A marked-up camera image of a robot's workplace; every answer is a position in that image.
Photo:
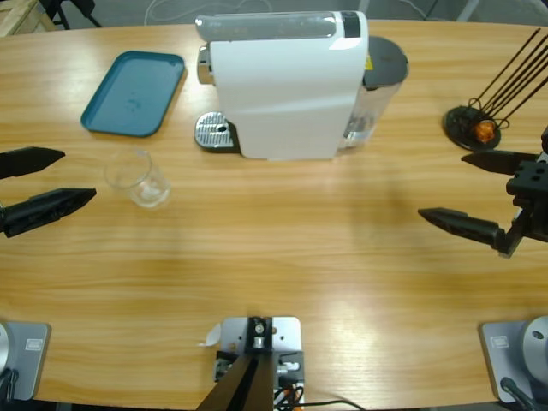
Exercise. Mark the clear drinking glass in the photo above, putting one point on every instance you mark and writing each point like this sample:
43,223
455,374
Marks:
137,188

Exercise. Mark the wooden crate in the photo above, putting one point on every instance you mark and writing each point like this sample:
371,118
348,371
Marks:
17,15

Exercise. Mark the orange coffee capsule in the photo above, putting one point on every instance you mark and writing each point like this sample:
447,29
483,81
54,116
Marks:
485,131

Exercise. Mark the white paper tape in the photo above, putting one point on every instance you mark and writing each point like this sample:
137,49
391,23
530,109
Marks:
212,336

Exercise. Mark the clear water tank black lid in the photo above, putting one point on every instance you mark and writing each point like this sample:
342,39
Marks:
385,60

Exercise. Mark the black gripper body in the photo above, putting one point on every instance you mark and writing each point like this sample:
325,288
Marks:
535,201

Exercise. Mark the teal plastic tray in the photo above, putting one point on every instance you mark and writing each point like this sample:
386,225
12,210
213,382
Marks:
132,94

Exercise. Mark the black capsule holder with rods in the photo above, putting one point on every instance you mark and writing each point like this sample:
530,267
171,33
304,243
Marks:
462,128

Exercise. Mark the white capsule coffee machine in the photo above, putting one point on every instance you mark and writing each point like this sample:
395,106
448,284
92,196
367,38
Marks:
278,107

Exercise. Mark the black stand legs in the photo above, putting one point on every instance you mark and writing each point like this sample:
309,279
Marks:
81,15

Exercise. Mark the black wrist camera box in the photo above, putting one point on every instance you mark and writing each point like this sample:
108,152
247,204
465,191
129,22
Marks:
545,139

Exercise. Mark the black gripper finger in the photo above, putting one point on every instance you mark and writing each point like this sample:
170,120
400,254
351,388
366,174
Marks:
43,210
466,224
30,160
501,160

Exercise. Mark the white mount block dark post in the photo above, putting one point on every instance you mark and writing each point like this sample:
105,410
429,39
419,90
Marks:
282,338

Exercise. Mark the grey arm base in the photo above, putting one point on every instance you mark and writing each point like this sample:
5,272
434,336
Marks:
25,359
522,351

